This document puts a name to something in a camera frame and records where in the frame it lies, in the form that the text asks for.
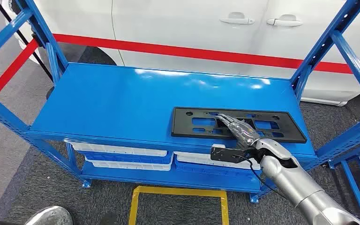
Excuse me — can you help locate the black camera bracket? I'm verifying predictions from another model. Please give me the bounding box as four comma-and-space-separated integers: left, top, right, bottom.
210, 146, 260, 164

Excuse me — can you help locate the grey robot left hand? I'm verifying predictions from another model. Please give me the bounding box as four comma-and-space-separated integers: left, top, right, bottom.
97, 211, 119, 225

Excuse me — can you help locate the black stanchion pole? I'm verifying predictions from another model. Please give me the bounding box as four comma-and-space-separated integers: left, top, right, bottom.
0, 0, 57, 101

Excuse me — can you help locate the blue metal shelf rack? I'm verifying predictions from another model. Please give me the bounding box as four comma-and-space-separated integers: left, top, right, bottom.
0, 0, 360, 204

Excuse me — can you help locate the yellow floor tape square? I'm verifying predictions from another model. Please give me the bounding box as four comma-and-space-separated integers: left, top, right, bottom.
128, 186, 230, 225

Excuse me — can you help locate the white car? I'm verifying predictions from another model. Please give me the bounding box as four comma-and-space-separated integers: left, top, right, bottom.
3, 0, 360, 107

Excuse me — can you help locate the black plastic plate bracket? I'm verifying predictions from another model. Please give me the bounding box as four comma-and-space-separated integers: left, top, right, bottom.
171, 107, 308, 144

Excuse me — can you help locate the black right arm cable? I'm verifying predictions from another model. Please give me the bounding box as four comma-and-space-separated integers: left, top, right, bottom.
232, 154, 291, 201

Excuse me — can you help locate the chrome stanchion post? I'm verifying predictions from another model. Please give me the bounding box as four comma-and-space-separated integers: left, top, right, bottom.
24, 206, 74, 225

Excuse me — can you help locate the blue wheeled shelf rack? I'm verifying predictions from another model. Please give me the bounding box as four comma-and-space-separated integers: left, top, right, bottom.
322, 146, 360, 224

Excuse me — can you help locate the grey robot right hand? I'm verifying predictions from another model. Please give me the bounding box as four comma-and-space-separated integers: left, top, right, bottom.
217, 113, 262, 150

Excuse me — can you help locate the red barrier belt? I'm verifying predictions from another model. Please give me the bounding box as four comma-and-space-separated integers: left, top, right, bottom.
0, 38, 40, 113
52, 33, 360, 77

